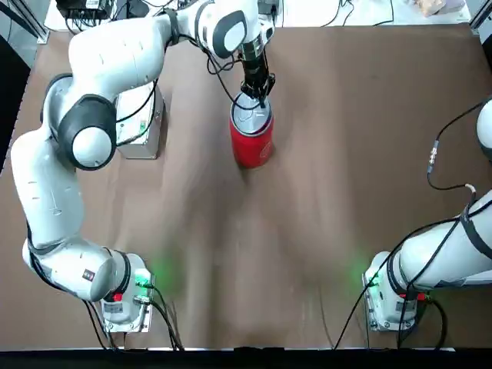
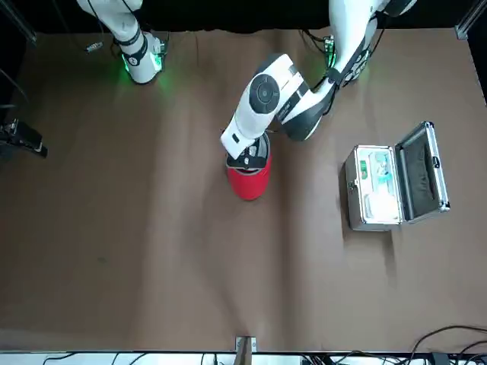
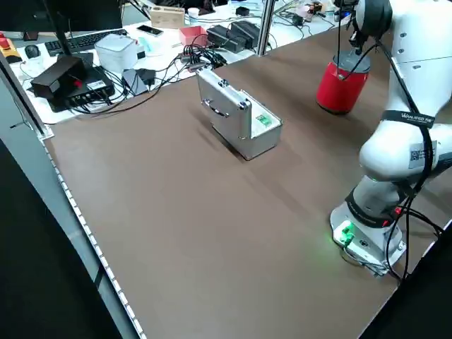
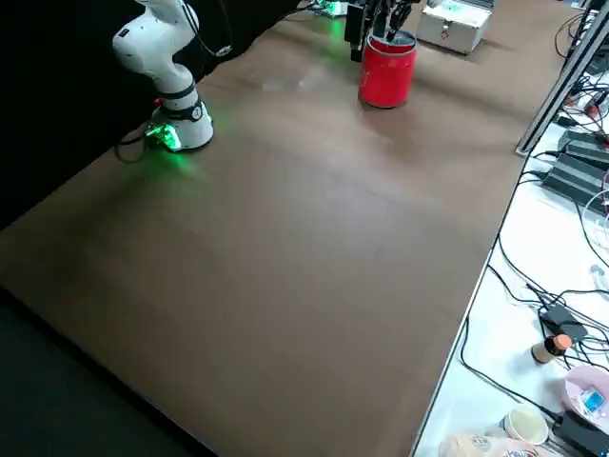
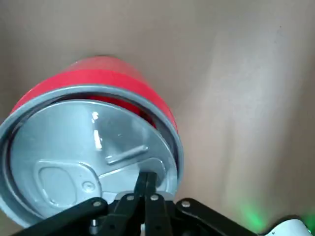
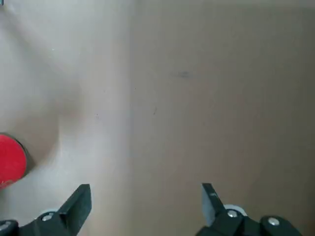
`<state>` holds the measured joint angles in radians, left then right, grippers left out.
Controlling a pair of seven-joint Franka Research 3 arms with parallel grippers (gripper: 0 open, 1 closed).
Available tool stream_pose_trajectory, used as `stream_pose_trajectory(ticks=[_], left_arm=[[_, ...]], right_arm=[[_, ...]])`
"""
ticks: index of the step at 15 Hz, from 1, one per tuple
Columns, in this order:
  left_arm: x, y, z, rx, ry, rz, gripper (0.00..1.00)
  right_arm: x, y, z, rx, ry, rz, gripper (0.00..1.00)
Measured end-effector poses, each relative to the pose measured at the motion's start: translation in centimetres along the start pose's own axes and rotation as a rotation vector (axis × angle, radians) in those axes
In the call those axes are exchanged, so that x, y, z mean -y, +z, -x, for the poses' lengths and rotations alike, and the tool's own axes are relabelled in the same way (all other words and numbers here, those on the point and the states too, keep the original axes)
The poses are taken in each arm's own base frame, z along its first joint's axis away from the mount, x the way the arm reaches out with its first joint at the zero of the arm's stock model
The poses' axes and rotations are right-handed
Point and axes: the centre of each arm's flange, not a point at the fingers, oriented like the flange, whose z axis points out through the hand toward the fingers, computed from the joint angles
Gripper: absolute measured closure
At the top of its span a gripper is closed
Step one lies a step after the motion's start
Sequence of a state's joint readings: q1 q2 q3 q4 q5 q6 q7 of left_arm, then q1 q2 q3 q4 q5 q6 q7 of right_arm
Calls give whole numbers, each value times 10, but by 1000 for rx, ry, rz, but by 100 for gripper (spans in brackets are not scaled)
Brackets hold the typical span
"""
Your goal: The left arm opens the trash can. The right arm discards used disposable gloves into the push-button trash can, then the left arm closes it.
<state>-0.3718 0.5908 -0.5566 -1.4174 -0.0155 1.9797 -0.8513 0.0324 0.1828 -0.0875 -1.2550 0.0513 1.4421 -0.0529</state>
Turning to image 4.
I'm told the black power brick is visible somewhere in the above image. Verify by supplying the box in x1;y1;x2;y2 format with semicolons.
555;129;609;166
541;150;609;205

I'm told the large black adapter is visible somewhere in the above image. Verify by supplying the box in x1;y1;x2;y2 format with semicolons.
551;409;609;457

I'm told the blue white packet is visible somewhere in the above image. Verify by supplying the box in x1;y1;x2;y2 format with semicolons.
573;387;605;413

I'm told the aluminium profile post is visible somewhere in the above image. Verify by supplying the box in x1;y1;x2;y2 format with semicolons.
515;0;609;157

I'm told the paper cup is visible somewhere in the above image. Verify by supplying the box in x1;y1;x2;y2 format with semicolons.
502;403;552;447

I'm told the brown bottle orange cap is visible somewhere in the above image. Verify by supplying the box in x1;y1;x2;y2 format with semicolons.
531;332;573;367

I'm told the small black adapter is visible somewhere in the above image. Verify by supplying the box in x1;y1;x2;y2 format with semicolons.
539;304;590;342

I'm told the silver aluminium case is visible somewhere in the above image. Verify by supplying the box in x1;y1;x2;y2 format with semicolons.
417;0;494;55

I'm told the black arm foot cable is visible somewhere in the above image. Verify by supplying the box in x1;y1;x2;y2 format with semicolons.
113;124;161;165

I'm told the red push-button trash can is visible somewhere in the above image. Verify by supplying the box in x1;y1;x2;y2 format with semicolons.
357;30;418;109

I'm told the black desk cable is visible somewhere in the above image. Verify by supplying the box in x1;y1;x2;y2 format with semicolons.
459;313;567;425

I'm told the pink bowl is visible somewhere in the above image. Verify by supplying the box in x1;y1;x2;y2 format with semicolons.
563;365;609;416

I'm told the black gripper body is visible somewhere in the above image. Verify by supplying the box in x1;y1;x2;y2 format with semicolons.
344;0;372;64

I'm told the pink printed bag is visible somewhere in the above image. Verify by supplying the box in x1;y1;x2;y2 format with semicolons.
437;431;556;457

